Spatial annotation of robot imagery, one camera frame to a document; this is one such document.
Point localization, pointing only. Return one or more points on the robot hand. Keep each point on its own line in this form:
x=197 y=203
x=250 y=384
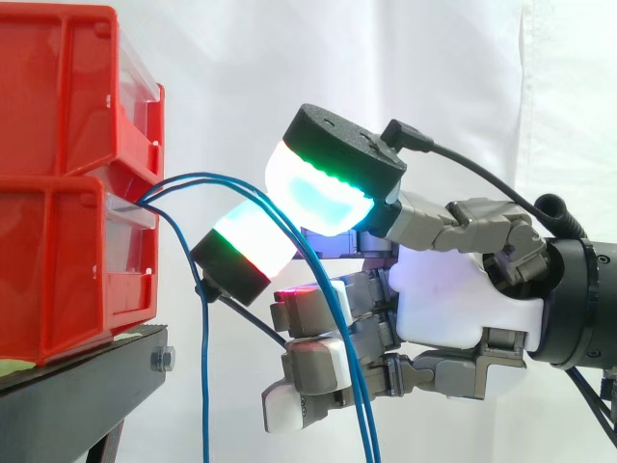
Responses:
x=434 y=308

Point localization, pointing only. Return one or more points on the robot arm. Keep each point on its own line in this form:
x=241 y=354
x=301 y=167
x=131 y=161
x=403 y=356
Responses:
x=581 y=301

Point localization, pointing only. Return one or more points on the red bin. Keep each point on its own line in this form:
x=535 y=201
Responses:
x=72 y=270
x=72 y=91

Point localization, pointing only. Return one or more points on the black stand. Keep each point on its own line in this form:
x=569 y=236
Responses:
x=72 y=395

